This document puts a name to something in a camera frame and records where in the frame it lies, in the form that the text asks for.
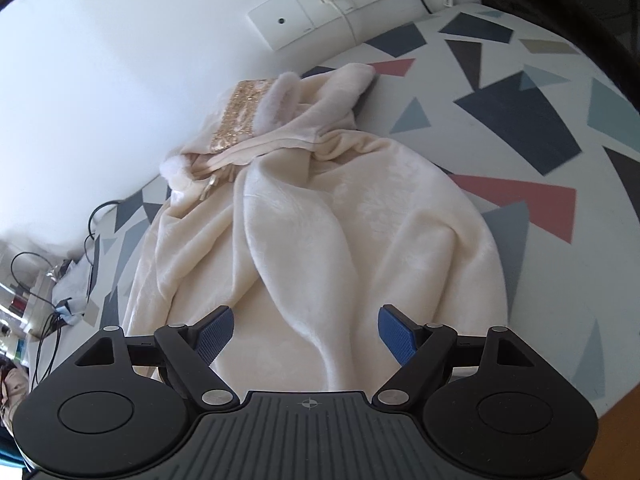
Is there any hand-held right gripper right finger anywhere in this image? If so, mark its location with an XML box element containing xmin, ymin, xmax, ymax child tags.
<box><xmin>371</xmin><ymin>304</ymin><xmax>543</xmax><ymax>407</ymax></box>

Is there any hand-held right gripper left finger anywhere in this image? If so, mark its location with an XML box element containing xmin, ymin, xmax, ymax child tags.
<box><xmin>75</xmin><ymin>306</ymin><xmax>240</xmax><ymax>407</ymax></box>

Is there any cream velvet robe gold trim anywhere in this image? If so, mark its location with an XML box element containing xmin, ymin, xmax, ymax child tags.
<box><xmin>120</xmin><ymin>62</ymin><xmax>511</xmax><ymax>393</ymax></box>

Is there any black cable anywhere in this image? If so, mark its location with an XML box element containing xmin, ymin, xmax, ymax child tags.
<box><xmin>10</xmin><ymin>200</ymin><xmax>126</xmax><ymax>361</ymax></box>

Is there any white wall socket panel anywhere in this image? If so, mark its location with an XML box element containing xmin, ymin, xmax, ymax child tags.
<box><xmin>246</xmin><ymin>0</ymin><xmax>451</xmax><ymax>52</ymax></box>

